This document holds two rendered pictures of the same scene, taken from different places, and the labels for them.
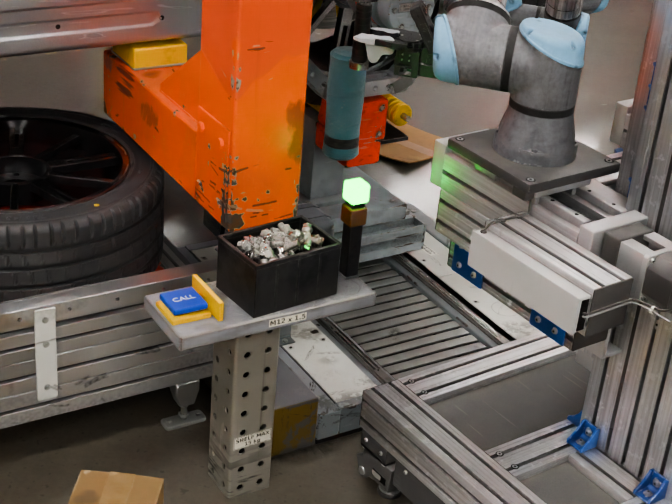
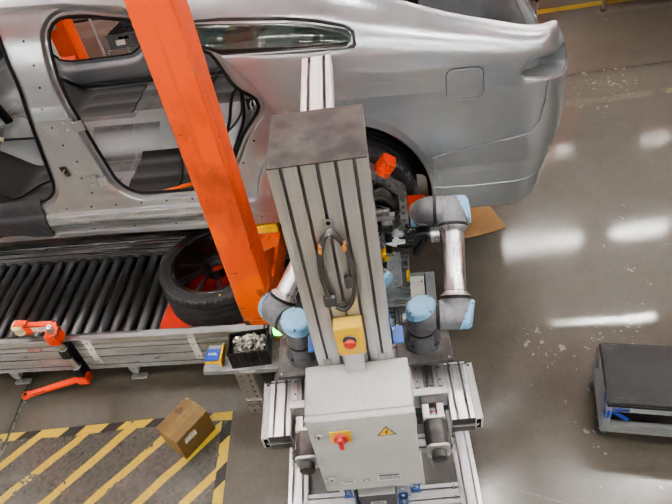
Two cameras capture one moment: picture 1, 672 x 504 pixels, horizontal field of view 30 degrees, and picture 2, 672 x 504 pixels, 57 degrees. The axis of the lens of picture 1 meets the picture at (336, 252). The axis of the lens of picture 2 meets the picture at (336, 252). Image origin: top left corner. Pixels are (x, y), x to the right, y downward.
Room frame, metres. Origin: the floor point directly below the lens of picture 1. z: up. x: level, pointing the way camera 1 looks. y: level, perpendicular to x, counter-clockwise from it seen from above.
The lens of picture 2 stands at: (1.06, -1.62, 2.88)
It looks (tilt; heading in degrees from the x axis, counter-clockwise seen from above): 43 degrees down; 43
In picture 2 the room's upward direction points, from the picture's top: 11 degrees counter-clockwise
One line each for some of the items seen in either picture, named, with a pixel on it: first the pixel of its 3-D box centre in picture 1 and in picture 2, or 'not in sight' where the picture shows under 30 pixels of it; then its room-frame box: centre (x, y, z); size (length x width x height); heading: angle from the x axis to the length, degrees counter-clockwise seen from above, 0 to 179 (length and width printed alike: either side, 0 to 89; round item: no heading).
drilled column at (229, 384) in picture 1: (243, 398); (252, 383); (2.12, 0.16, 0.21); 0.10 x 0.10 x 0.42; 33
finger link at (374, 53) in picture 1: (373, 49); not in sight; (2.62, -0.04, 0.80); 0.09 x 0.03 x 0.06; 87
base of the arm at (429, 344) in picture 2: not in sight; (422, 333); (2.41, -0.73, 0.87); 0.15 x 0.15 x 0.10
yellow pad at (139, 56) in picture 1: (149, 47); (267, 221); (2.78, 0.48, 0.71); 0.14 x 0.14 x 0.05; 33
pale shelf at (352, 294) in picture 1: (261, 300); (247, 357); (2.13, 0.14, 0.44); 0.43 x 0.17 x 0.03; 123
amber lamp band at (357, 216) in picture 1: (354, 213); not in sight; (2.24, -0.03, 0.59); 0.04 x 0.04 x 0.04; 33
